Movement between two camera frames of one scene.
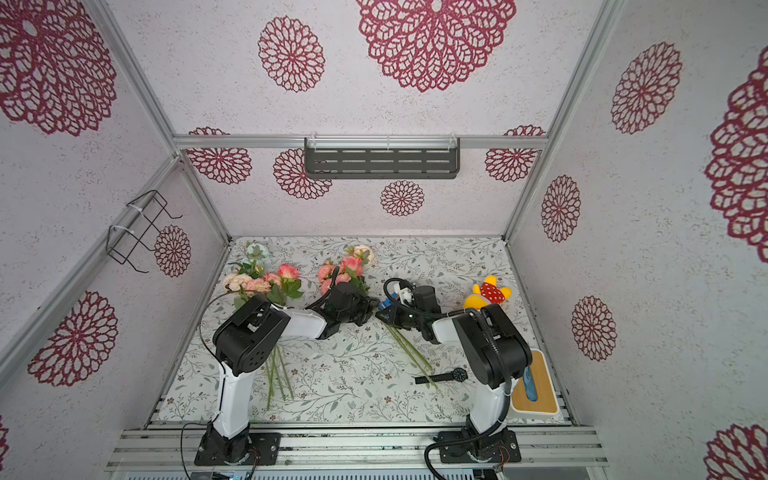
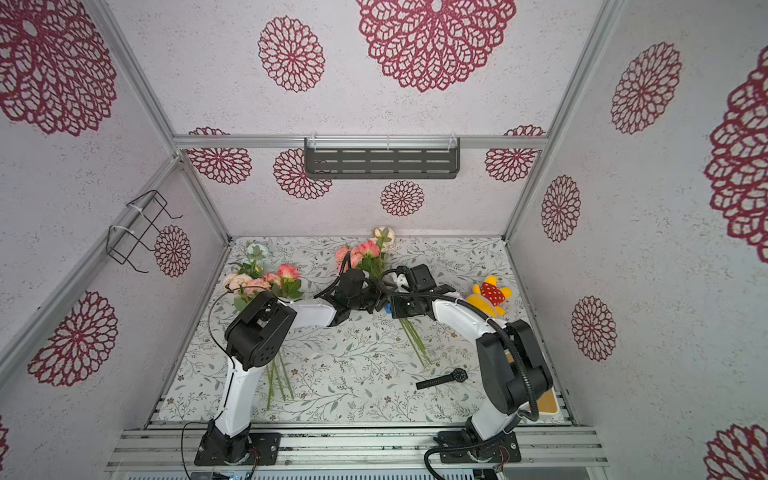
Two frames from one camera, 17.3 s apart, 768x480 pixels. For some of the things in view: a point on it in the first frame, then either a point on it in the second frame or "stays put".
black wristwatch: [458, 374] stays put
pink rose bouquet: [352, 268] to [370, 256]
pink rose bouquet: [260, 276] stays put
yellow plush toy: [486, 294] stays put
